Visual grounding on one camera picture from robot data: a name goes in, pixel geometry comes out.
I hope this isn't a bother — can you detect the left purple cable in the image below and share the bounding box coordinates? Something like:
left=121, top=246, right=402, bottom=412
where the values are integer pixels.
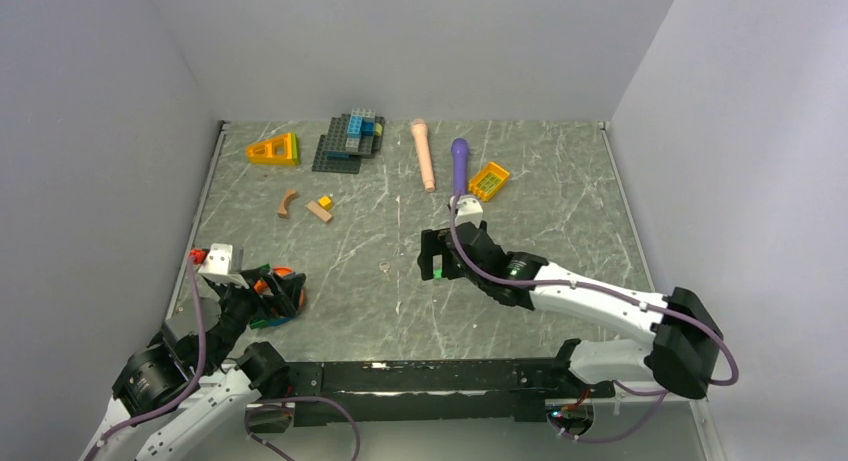
left=82, top=255, right=208, bottom=461

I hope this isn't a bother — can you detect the orange yellow triangular block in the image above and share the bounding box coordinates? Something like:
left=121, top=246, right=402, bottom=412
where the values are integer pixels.
left=245, top=133, right=301, bottom=166

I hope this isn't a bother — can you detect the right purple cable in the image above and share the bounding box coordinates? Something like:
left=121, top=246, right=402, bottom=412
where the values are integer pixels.
left=449, top=196, right=740, bottom=388

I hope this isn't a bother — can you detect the yellow grid brick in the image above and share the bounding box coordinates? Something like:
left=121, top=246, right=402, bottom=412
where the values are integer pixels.
left=468, top=162, right=511, bottom=202

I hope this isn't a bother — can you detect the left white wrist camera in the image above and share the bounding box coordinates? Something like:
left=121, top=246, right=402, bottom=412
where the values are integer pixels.
left=188, top=243, right=248, bottom=288

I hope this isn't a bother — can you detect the wooden rectangular block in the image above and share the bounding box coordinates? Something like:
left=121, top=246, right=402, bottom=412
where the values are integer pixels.
left=305, top=201, right=333, bottom=223

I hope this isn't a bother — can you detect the purple cable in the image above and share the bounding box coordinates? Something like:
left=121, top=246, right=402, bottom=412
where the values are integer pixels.
left=449, top=196, right=740, bottom=388
left=82, top=255, right=208, bottom=461

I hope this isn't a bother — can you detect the grey blue brick stack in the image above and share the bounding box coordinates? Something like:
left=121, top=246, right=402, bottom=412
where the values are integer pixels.
left=311, top=108, right=385, bottom=174

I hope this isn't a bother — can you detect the black base bar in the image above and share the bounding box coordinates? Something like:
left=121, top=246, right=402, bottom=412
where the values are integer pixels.
left=221, top=357, right=617, bottom=427

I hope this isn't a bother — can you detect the purple toy microphone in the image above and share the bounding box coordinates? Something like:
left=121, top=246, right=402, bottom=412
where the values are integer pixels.
left=451, top=138, right=469, bottom=196

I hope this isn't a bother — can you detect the wooden arch block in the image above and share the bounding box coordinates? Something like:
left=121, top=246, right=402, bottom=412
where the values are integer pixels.
left=276, top=189, right=299, bottom=219

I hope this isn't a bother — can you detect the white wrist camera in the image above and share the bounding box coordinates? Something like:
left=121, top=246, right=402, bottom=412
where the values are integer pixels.
left=449, top=194, right=483, bottom=228
left=188, top=243, right=248, bottom=288

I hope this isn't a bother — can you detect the small yellow cube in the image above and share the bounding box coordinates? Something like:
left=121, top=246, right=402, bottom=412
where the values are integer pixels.
left=318, top=196, right=334, bottom=210

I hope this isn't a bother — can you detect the green toy brick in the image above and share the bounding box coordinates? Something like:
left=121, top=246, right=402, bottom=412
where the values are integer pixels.
left=249, top=318, right=286, bottom=330

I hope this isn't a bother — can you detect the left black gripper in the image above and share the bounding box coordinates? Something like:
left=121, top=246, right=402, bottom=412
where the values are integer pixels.
left=202, top=266, right=305, bottom=371

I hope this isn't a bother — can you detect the pink toy microphone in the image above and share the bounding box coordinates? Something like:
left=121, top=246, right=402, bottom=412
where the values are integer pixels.
left=410, top=118, right=436, bottom=192

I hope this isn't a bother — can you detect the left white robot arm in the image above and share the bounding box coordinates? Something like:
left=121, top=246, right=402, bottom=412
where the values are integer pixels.
left=81, top=266, right=306, bottom=460

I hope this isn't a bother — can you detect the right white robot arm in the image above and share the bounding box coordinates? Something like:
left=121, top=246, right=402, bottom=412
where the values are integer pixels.
left=417, top=223, right=726, bottom=400

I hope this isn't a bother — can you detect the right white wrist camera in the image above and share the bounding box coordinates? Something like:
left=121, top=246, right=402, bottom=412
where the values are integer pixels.
left=449, top=194, right=483, bottom=228

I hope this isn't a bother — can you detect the orange curved track piece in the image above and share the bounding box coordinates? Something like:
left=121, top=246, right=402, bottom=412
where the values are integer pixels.
left=250, top=267, right=306, bottom=325

